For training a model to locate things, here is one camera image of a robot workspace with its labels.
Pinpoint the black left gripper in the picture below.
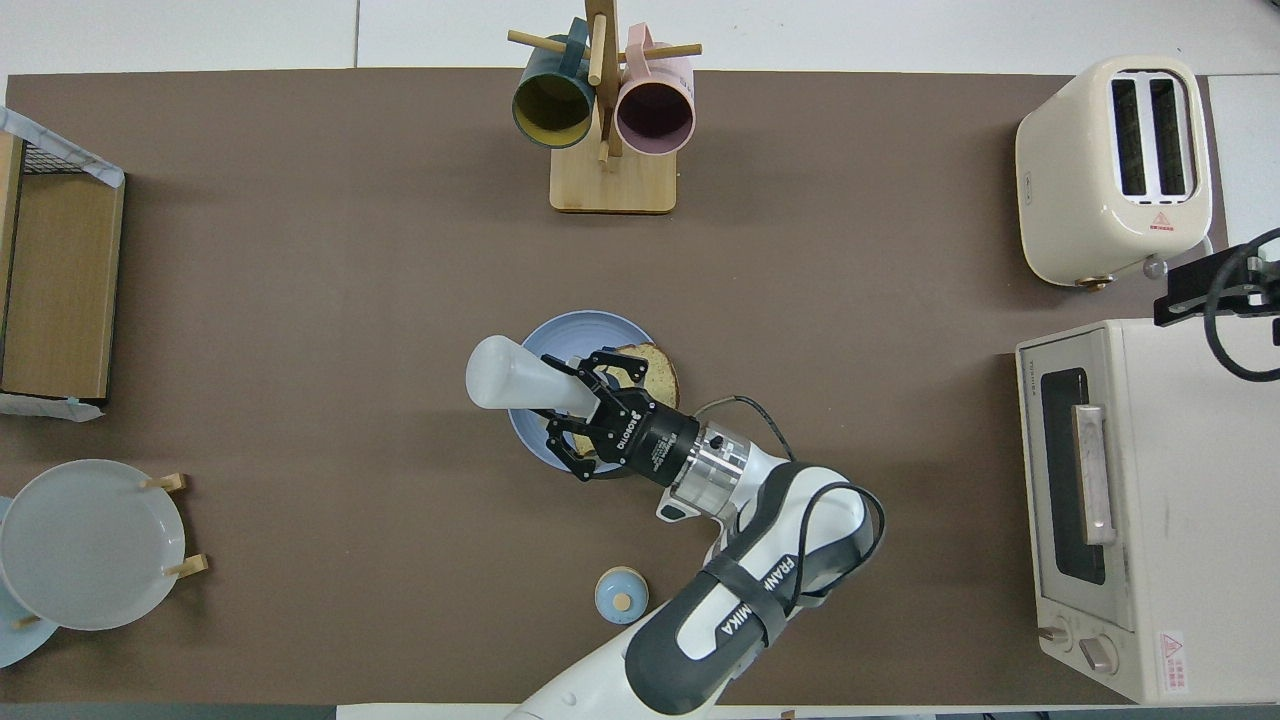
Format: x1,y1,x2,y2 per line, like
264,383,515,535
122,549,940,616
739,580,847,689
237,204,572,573
543,347,702,490

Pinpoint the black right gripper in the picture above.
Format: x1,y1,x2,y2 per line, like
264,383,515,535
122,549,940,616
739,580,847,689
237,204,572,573
1153,245,1280,329

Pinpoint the toasted bread slice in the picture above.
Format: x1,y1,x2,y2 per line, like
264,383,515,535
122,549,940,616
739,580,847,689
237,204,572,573
565,343,681,463

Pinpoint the white bottle dark blue cap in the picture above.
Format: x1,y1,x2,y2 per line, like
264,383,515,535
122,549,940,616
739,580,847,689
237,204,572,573
465,335,601,416

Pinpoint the blue round plate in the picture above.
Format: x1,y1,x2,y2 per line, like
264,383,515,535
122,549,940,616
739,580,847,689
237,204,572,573
508,310,656,478

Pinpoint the grey round plate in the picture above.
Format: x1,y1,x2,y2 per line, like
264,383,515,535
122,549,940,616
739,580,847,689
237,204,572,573
0,459,186,631

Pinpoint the cream two-slot toaster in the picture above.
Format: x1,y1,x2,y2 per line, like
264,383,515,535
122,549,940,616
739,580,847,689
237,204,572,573
1015,55,1214,291

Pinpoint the small blue bell wooden knob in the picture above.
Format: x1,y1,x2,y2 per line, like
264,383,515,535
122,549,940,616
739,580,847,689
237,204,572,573
595,566,650,625

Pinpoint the wooden mug rack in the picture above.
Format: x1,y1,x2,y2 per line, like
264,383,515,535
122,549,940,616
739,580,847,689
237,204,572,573
507,0,703,215

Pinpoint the white toaster oven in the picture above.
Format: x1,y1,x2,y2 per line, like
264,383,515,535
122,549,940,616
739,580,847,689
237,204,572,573
1015,316,1280,705

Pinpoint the pink mug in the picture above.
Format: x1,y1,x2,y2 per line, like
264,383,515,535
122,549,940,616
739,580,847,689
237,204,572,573
614,22,696,157

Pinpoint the teal mug yellow inside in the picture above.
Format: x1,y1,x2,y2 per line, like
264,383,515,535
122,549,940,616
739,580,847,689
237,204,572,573
511,18,598,150

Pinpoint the brown table mat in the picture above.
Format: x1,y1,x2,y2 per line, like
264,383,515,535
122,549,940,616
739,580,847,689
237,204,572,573
0,68,1233,706

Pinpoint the pale cloth strip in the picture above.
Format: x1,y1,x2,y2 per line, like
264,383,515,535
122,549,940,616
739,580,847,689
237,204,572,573
0,393,104,423

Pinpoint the white patterned cloth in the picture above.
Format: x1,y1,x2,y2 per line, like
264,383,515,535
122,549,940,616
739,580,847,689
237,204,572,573
0,105,126,189

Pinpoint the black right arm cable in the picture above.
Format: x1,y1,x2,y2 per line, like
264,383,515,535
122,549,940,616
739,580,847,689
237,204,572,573
1204,228,1280,383

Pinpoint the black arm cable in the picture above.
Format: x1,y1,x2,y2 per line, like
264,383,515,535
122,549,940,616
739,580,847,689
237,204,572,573
695,395,889,613
1204,228,1280,383

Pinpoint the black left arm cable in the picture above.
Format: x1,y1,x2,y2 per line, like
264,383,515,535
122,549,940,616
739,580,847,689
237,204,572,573
695,395,889,613

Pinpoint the wooden shelf with wire basket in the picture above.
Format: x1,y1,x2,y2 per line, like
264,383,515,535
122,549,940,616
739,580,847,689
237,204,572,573
0,130,126,401

